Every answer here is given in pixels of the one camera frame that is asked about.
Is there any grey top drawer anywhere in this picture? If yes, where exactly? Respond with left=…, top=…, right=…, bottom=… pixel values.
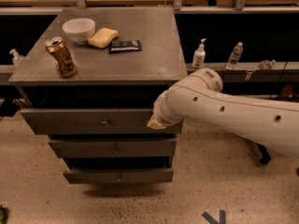
left=21, top=108, right=182, bottom=134

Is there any grey drawer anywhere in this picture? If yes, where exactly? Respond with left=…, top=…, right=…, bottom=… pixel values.
left=64, top=168, right=173, bottom=184
left=50, top=138, right=176, bottom=158
left=21, top=108, right=182, bottom=134

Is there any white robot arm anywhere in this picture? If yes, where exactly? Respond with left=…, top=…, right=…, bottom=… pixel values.
left=148, top=68, right=299, bottom=158

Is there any grey middle drawer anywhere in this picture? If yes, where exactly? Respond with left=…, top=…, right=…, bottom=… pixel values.
left=50, top=138, right=176, bottom=158

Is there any grey bottom drawer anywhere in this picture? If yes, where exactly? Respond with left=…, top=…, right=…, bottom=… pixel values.
left=64, top=168, right=173, bottom=184

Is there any grey drawer cabinet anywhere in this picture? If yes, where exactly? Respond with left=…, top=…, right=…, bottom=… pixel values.
left=9, top=7, right=187, bottom=184

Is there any white pump lotion bottle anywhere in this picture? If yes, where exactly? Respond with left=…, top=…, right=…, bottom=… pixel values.
left=192, top=38, right=206, bottom=68

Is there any dark snack packet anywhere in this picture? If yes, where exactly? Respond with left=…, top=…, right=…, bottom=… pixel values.
left=108, top=40, right=142, bottom=54

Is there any yellow sponge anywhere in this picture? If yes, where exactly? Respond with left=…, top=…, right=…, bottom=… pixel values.
left=88, top=28, right=119, bottom=49

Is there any crushed gold soda can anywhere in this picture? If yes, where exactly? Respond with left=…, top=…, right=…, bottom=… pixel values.
left=45, top=36, right=76, bottom=78

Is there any clear water bottle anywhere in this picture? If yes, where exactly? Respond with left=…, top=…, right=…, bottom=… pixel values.
left=226, top=42, right=243, bottom=69

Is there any black stand leg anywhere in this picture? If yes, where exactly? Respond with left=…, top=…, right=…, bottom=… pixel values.
left=253, top=143, right=271, bottom=165

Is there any white bowl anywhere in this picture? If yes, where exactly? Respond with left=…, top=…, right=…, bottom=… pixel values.
left=63, top=18, right=95, bottom=45

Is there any crumpled clear wrapper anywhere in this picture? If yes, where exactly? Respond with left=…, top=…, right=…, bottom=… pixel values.
left=259, top=60, right=276, bottom=70

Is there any clear pump bottle left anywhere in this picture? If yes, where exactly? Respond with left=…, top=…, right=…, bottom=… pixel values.
left=9, top=49, right=24, bottom=67

